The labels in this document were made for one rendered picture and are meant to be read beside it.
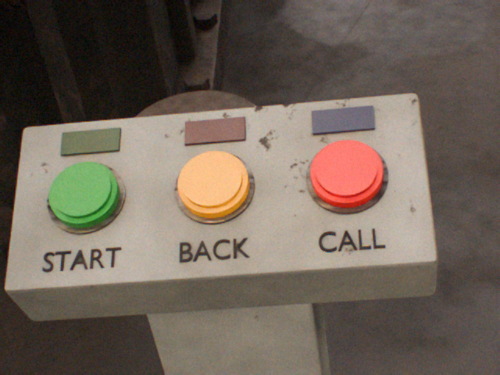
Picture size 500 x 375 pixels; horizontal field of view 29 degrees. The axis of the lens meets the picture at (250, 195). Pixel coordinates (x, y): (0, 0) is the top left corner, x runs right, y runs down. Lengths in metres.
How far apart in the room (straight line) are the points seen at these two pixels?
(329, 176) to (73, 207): 0.14
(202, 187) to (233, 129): 0.05
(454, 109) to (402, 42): 0.22
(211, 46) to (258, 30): 0.18
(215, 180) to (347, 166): 0.07
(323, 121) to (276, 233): 0.07
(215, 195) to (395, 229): 0.10
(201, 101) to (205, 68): 0.87
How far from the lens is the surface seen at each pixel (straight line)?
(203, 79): 1.56
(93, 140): 0.58
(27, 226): 0.57
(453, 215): 1.40
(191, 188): 0.54
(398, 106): 0.57
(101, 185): 0.55
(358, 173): 0.53
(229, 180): 0.54
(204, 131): 0.57
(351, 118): 0.56
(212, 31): 1.72
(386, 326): 1.26
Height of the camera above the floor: 0.95
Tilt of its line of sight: 41 degrees down
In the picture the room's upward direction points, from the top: 10 degrees counter-clockwise
